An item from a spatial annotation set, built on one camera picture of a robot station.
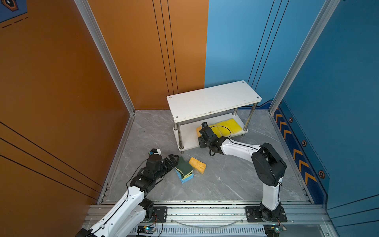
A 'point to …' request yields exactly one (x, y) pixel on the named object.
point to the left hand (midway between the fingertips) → (175, 159)
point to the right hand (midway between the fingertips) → (202, 138)
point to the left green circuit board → (146, 229)
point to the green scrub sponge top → (184, 168)
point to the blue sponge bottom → (185, 180)
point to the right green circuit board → (273, 230)
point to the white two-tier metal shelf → (235, 101)
